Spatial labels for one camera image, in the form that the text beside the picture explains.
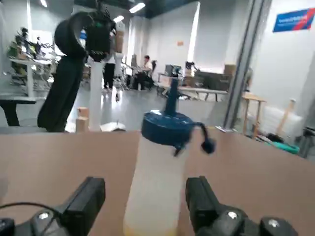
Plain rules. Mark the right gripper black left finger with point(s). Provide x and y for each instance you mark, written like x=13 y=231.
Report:
x=83 y=196

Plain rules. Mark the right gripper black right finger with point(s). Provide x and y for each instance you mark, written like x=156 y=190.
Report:
x=201 y=196

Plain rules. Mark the transparent sauce bottle blue cap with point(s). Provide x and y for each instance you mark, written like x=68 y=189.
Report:
x=157 y=177

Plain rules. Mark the small wooden box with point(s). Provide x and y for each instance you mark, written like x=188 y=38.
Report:
x=83 y=112

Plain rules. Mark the black bag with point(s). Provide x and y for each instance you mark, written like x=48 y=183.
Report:
x=275 y=137

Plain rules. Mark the green tray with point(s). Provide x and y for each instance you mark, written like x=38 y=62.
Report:
x=288 y=148

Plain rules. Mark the white pillar stand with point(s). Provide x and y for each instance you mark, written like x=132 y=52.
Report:
x=95 y=98

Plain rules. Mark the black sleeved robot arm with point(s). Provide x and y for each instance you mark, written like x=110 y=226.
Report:
x=61 y=98

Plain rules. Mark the white foam stack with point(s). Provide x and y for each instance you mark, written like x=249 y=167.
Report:
x=270 y=123

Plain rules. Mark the white long table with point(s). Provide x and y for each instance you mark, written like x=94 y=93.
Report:
x=197 y=91

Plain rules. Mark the wooden stool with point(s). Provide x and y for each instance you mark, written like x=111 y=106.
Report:
x=254 y=98

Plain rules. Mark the dark crate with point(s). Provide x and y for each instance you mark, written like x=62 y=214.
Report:
x=214 y=81

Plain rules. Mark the standing person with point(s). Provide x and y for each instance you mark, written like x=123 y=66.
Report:
x=108 y=76

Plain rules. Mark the white desk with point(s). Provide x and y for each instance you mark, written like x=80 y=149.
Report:
x=30 y=81

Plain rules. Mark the cardboard box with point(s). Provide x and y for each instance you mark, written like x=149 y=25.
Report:
x=230 y=68

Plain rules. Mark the black office chair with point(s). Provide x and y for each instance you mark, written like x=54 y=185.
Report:
x=154 y=66

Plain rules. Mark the seated person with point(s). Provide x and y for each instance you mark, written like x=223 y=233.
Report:
x=147 y=66

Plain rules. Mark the black robot head unit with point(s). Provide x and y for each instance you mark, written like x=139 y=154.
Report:
x=98 y=39

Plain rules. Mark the white brown humanoid robot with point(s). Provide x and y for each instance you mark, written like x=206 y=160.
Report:
x=119 y=41

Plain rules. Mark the ceiling strip light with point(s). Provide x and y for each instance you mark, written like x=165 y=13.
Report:
x=43 y=3
x=118 y=18
x=137 y=8

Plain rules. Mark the grey metal frame stand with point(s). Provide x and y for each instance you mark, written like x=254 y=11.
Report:
x=308 y=142

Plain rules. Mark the aluminium frame post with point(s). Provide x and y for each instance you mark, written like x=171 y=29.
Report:
x=247 y=61

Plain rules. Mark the orange wall sign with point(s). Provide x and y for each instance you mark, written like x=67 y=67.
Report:
x=180 y=43

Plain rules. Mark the blue wall sign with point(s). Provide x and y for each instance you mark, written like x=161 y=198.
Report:
x=290 y=20

